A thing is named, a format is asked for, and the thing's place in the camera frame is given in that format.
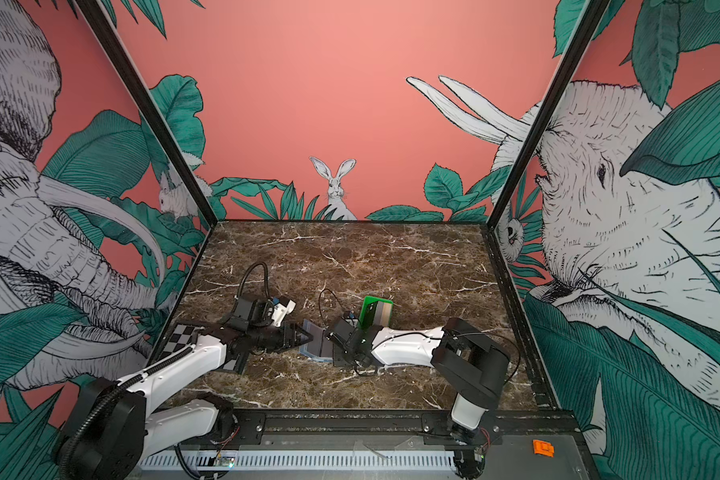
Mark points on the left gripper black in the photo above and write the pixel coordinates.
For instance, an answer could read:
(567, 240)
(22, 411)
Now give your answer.
(291, 342)

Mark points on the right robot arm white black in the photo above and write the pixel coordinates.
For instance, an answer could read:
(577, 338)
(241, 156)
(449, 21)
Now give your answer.
(473, 364)

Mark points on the orange connector clip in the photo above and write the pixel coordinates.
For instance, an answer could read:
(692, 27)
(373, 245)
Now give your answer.
(543, 448)

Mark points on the gold credit card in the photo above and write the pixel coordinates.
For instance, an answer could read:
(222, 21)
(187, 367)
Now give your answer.
(383, 313)

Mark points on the blue leather card holder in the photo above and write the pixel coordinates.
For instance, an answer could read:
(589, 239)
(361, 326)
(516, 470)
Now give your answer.
(327, 351)

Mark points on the white slotted cable duct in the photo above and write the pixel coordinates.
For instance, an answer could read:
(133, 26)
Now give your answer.
(259, 460)

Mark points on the checkerboard calibration board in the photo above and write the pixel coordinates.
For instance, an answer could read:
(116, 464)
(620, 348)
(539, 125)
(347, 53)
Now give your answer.
(226, 344)

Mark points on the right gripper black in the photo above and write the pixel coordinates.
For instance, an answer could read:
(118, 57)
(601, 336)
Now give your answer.
(338, 355)

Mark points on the black frame post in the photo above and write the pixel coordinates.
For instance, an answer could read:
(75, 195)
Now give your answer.
(588, 22)
(104, 31)

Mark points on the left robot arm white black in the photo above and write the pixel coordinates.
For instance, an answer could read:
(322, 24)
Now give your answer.
(114, 425)

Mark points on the green plastic card tray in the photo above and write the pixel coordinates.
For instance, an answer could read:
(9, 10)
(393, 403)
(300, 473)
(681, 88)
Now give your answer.
(368, 309)

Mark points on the left black frame post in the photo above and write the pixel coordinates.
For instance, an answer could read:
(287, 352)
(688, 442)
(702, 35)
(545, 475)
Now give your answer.
(104, 31)

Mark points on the black front mounting rail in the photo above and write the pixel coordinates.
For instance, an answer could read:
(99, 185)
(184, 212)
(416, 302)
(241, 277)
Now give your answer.
(434, 426)

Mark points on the right black frame post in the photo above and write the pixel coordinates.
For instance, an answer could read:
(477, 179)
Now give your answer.
(588, 22)

